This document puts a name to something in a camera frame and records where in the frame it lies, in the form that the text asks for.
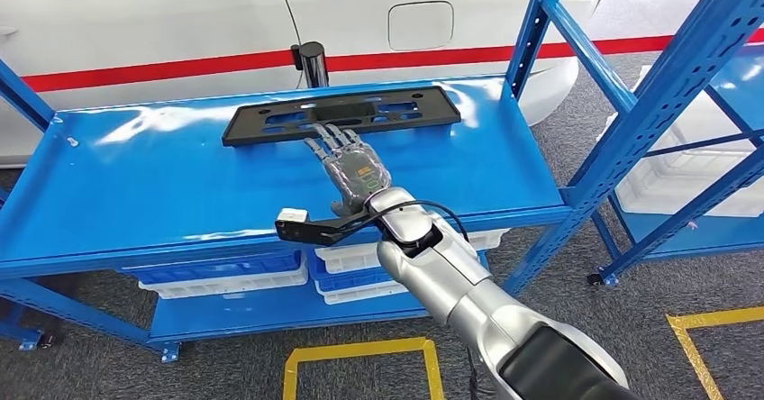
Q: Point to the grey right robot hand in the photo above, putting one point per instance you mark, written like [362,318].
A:
[358,173]

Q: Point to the black plastic car part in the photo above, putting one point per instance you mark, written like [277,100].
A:
[245,131]

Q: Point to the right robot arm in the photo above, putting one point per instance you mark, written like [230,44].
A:
[465,290]

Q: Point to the white plastic crate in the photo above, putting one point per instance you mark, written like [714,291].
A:
[346,260]
[668,188]
[227,287]
[358,294]

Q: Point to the yellow floor tape square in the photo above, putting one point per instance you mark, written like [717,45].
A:
[358,348]

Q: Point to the white car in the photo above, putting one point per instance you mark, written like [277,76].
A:
[149,15]

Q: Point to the small white scrap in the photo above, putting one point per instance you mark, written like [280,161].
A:
[72,142]

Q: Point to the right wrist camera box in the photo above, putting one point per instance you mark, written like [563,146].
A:
[292,214]

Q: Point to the black stanchion post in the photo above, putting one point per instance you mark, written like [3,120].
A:
[313,66]

